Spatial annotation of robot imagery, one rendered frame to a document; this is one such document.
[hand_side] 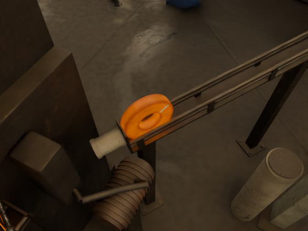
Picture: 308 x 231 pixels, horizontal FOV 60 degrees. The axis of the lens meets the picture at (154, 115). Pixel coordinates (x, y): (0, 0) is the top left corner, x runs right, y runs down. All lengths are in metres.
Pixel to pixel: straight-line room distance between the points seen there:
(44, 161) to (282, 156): 0.74
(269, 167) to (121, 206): 0.50
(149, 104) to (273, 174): 0.49
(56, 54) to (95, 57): 1.30
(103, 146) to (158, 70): 1.21
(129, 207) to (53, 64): 0.47
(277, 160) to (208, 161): 0.59
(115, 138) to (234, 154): 0.94
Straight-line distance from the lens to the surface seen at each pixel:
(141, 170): 0.88
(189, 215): 1.39
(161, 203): 1.38
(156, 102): 0.70
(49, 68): 0.70
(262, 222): 1.46
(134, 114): 0.69
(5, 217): 0.50
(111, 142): 0.75
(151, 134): 0.77
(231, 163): 1.53
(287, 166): 0.99
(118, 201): 0.85
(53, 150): 0.64
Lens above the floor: 1.33
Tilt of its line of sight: 55 degrees down
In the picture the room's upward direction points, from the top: straight up
